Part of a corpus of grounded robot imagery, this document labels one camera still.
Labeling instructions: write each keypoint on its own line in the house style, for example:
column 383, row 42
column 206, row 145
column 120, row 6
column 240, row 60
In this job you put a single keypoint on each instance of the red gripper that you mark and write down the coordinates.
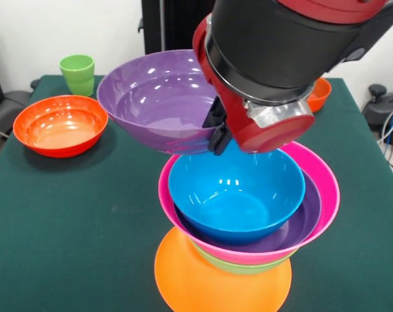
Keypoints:
column 242, row 126

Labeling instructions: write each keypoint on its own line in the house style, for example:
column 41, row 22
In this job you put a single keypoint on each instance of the pink bowl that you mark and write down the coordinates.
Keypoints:
column 326, row 195

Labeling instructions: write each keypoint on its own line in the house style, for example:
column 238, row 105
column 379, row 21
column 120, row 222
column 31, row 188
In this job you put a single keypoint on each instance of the small red-orange bowl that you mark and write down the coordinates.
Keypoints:
column 321, row 96

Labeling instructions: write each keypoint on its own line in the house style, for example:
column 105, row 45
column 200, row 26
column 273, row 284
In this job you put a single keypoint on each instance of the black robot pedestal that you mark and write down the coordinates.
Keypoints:
column 177, row 26

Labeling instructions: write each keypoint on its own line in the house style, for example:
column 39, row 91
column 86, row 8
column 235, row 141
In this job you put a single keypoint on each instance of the dark green tablecloth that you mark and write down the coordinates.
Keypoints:
column 86, row 227

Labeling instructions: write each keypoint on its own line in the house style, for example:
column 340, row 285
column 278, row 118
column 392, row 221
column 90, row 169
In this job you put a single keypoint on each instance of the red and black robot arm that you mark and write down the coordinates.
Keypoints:
column 297, row 42

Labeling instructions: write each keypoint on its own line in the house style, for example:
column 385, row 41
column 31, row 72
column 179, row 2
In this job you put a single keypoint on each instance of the green cup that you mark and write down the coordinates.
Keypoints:
column 77, row 74

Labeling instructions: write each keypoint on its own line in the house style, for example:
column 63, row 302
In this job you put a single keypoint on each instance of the purple bowl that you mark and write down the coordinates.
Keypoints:
column 300, row 224
column 151, row 94

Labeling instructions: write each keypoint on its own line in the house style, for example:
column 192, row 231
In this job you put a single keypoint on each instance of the green bowl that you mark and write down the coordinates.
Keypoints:
column 245, row 268

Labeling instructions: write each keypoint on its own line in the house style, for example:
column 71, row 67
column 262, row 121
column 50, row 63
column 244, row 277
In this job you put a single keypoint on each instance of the blue bowl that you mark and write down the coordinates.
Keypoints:
column 235, row 188

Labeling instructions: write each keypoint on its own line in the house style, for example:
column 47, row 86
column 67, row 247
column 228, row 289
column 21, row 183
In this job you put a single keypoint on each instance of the large red-orange bowl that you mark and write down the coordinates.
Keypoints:
column 60, row 123

